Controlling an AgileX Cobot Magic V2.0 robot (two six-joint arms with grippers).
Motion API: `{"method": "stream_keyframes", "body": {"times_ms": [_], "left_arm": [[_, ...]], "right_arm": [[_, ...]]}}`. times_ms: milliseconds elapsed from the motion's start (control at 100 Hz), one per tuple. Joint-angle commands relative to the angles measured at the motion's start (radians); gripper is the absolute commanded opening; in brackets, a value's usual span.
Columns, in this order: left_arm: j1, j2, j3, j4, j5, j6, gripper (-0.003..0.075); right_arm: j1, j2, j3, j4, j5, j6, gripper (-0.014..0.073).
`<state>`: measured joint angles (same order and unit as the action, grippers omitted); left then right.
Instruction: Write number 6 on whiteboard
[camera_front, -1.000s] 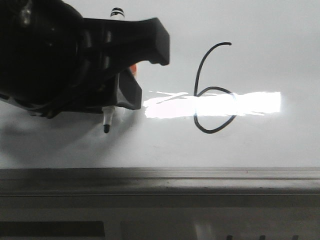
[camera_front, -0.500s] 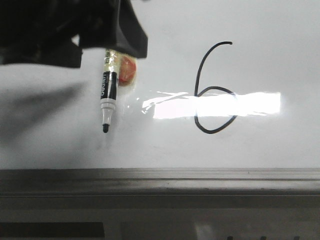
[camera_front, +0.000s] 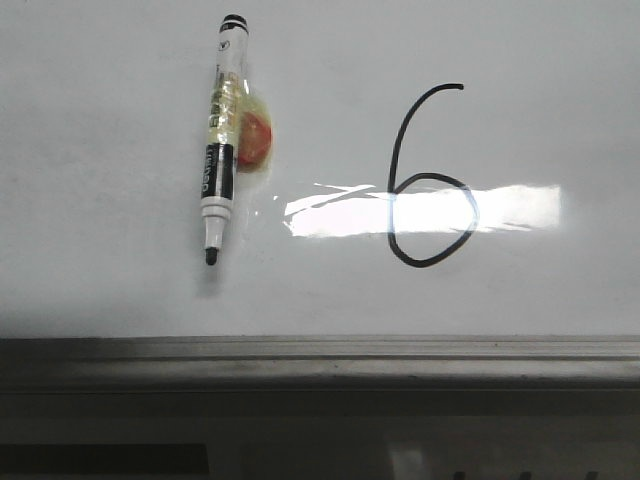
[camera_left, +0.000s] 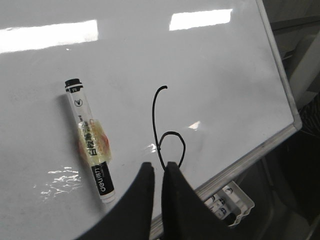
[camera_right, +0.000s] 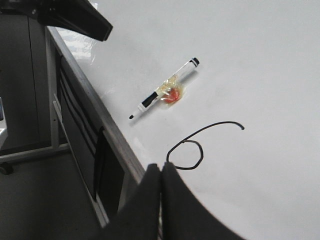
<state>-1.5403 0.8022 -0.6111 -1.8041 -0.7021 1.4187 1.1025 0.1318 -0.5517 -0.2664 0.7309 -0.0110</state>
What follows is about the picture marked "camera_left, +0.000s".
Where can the pink whiteboard marker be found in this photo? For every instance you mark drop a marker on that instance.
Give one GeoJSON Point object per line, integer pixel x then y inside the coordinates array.
{"type": "Point", "coordinates": [222, 213]}

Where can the black whiteboard marker with tape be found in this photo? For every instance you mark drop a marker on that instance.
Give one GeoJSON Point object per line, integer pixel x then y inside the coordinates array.
{"type": "Point", "coordinates": [93, 142]}

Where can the white plastic marker tray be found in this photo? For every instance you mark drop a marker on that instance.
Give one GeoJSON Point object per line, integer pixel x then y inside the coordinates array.
{"type": "Point", "coordinates": [239, 205]}

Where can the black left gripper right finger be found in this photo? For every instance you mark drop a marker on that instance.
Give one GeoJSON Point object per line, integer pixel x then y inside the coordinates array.
{"type": "Point", "coordinates": [184, 214]}

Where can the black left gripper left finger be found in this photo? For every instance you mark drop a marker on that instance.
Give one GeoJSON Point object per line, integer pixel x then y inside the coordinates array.
{"type": "Point", "coordinates": [130, 218]}

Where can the black marker in tray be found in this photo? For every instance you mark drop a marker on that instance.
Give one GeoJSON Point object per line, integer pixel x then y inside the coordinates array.
{"type": "Point", "coordinates": [226, 190]}

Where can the blue whiteboard marker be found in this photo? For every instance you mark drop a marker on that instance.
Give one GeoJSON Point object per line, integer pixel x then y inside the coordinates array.
{"type": "Point", "coordinates": [214, 203]}

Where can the white whiteboard with aluminium frame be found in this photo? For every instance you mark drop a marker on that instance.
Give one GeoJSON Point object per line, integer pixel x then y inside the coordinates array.
{"type": "Point", "coordinates": [207, 69]}

